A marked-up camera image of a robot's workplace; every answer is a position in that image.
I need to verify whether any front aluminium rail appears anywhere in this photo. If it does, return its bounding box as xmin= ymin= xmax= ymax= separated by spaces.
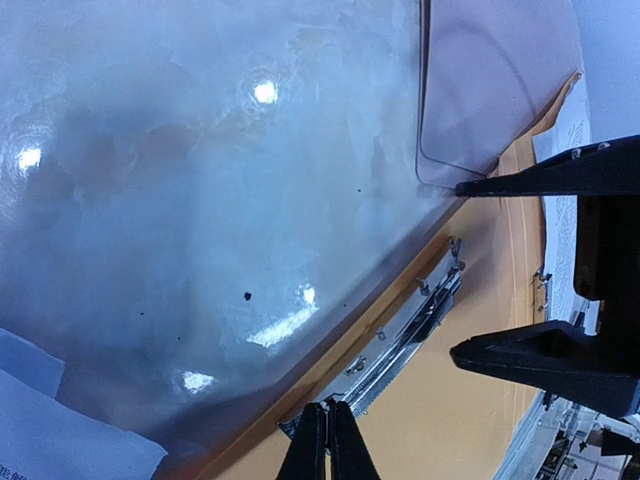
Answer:
xmin=494 ymin=392 xmax=639 ymax=479

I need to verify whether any stack of printed papers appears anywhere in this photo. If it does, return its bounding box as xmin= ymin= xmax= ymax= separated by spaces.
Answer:
xmin=532 ymin=73 xmax=599 ymax=335

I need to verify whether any orange file folder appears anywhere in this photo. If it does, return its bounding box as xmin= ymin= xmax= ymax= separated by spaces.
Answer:
xmin=164 ymin=69 xmax=586 ymax=480

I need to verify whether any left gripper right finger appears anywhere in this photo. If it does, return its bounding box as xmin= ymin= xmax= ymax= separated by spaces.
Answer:
xmin=328 ymin=401 xmax=380 ymax=480

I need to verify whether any metal folder spine clip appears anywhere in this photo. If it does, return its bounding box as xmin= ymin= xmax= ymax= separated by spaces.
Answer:
xmin=532 ymin=268 xmax=552 ymax=315

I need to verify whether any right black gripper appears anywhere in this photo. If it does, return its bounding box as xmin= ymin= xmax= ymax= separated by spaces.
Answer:
xmin=450 ymin=135 xmax=639 ymax=418

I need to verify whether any metal folder cover clip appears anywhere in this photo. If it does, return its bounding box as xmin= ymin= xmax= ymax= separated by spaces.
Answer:
xmin=301 ymin=236 xmax=465 ymax=418

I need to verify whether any remaining white paper stack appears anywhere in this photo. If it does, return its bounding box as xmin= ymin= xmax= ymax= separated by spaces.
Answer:
xmin=1 ymin=330 xmax=167 ymax=479

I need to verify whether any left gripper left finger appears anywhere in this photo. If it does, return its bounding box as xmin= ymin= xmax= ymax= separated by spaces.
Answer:
xmin=277 ymin=403 xmax=327 ymax=480

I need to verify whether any translucent grey plastic sheet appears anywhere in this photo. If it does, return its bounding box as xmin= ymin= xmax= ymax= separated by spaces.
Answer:
xmin=415 ymin=1 xmax=582 ymax=188

